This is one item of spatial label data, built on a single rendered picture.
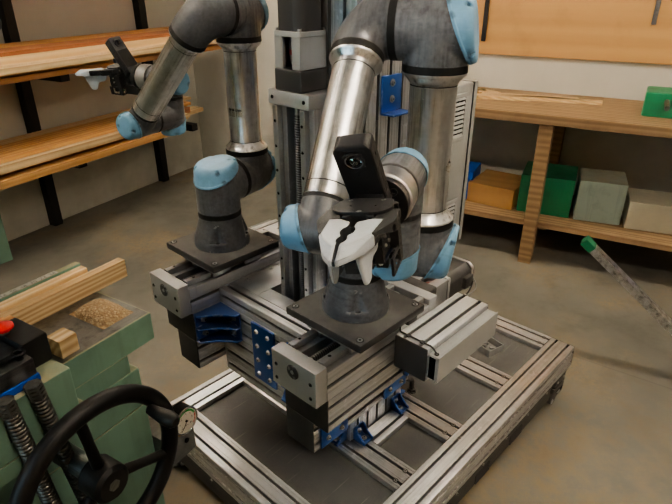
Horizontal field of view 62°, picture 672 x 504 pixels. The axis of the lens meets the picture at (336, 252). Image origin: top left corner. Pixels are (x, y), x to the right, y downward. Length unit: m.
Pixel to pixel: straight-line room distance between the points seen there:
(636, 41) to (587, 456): 2.31
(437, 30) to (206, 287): 0.89
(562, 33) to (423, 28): 2.72
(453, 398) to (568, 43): 2.35
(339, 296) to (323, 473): 0.68
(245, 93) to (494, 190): 2.17
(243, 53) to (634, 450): 1.83
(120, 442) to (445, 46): 0.95
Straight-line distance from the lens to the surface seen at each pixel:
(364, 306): 1.19
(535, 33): 3.70
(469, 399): 1.99
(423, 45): 1.00
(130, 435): 1.24
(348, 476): 1.71
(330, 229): 0.60
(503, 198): 3.43
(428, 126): 1.04
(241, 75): 1.53
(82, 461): 0.98
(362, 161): 0.64
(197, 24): 1.43
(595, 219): 3.43
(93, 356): 1.09
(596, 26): 3.66
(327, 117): 0.94
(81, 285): 1.23
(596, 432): 2.33
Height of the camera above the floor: 1.49
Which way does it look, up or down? 26 degrees down
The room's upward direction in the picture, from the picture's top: straight up
